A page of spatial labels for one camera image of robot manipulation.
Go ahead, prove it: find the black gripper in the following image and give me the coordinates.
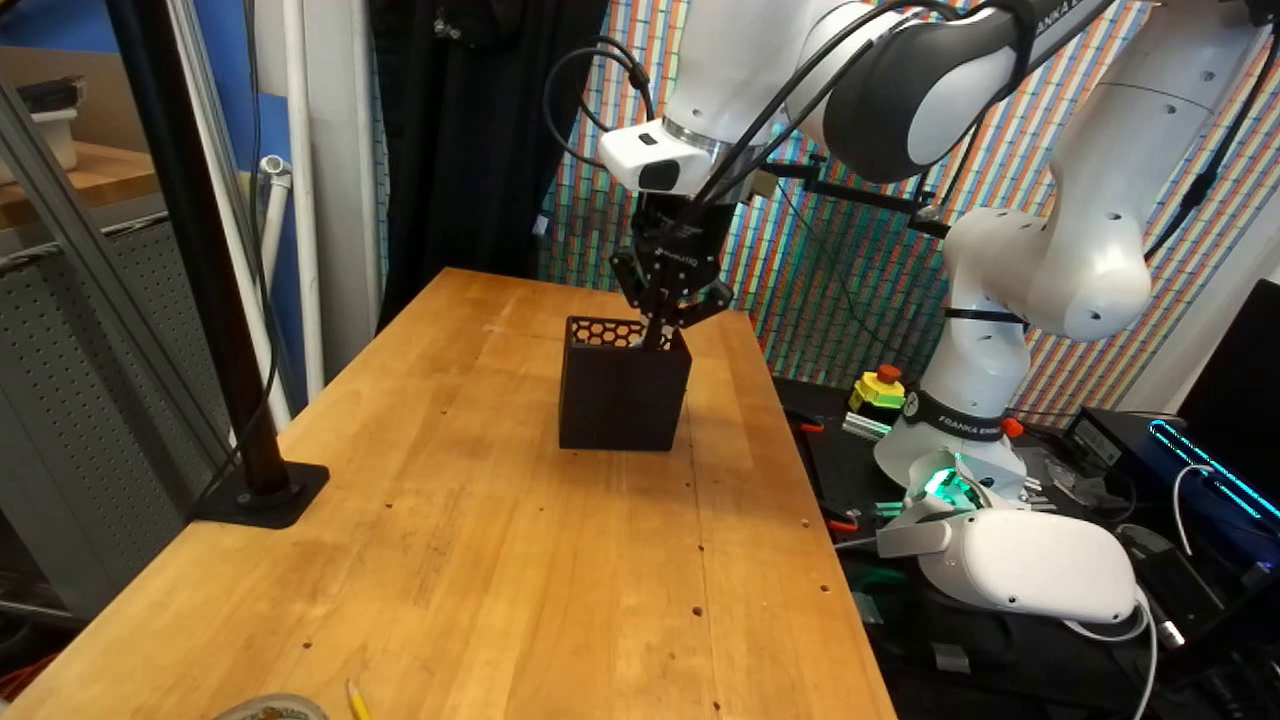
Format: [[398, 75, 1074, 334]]
[[613, 191, 735, 354]]

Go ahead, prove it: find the black perforated box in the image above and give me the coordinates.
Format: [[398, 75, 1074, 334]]
[[555, 311, 697, 454]]

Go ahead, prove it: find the black electronics box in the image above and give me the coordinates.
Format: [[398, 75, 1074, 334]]
[[1063, 405, 1168, 493]]

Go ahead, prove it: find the black box with blue edges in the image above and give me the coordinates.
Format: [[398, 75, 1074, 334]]
[[1146, 413, 1280, 563]]

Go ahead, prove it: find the striped patterned backdrop panel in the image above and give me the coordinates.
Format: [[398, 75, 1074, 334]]
[[535, 0, 1280, 432]]

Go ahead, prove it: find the black curtain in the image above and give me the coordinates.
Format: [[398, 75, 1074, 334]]
[[369, 0, 613, 332]]

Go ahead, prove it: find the white VR headset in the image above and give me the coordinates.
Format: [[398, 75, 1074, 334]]
[[873, 451, 1162, 630]]

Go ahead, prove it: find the black bag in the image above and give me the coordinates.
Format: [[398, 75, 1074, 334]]
[[866, 590, 1203, 720]]

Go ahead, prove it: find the black flat screen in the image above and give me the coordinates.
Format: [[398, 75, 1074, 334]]
[[1175, 275, 1280, 470]]

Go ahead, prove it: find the grey tape roll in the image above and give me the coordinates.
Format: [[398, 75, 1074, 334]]
[[212, 693, 334, 720]]

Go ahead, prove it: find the wooden side bench top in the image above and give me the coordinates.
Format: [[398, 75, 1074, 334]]
[[0, 137, 159, 232]]

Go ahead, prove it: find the grey perforated panel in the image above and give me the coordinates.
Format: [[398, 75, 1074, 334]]
[[0, 212, 236, 614]]

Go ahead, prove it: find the white plastic bin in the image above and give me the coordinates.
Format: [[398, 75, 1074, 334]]
[[14, 75, 94, 170]]

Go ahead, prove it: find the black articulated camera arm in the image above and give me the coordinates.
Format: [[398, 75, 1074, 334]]
[[743, 151, 967, 246]]

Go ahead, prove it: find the colourful stacking ring toy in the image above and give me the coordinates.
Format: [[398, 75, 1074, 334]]
[[847, 361, 914, 429]]

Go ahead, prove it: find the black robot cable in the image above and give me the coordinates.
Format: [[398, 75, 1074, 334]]
[[535, 34, 936, 202]]

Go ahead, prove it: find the black pole with base plate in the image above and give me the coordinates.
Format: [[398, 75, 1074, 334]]
[[102, 0, 334, 530]]

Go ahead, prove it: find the aluminium frame post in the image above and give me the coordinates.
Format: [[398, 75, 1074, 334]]
[[159, 0, 295, 432]]

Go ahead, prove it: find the grey slanted frame bar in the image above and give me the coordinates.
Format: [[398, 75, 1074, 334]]
[[0, 75, 236, 494]]

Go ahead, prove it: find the white headset cable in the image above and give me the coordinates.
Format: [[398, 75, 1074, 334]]
[[1062, 585, 1168, 720]]

